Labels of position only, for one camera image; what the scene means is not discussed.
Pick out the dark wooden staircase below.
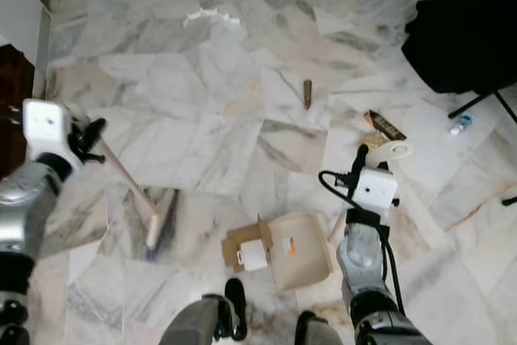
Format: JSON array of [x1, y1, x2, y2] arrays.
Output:
[[0, 44, 38, 177]]

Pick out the golden snack wrapper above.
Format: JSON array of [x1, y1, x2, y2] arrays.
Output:
[[359, 130, 389, 153]]

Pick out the grey robot leg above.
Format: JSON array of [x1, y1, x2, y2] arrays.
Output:
[[295, 310, 359, 345], [160, 278, 248, 345]]

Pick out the small brown stick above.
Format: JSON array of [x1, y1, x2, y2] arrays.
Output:
[[302, 78, 314, 111]]

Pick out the brown cardboard piece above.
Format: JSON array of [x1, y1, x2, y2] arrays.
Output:
[[222, 216, 276, 272]]

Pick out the white paper roll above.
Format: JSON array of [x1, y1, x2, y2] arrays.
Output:
[[238, 238, 270, 272]]

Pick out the black fabric chair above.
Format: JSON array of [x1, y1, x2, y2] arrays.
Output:
[[401, 0, 517, 209]]

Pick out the beige dustpan with wooden handle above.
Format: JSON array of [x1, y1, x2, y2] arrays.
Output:
[[268, 140, 414, 292]]

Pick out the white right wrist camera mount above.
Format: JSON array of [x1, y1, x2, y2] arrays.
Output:
[[353, 166, 400, 211]]

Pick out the grey robot right leg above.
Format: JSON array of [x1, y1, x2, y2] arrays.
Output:
[[295, 310, 359, 345]]

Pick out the wooden broom with dark bristles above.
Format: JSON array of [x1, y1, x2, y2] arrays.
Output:
[[101, 139, 182, 263]]

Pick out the grey robot left leg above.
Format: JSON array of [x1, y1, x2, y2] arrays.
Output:
[[160, 278, 248, 345]]

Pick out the small clear water bottle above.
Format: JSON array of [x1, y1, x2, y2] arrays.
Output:
[[449, 113, 474, 137]]

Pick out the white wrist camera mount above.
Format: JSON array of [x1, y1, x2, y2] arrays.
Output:
[[353, 166, 400, 211], [22, 98, 70, 161]]

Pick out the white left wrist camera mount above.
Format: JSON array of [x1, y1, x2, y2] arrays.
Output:
[[22, 98, 70, 161]]

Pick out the dark brown chocolate wrapper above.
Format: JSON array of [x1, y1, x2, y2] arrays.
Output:
[[367, 109, 408, 142]]

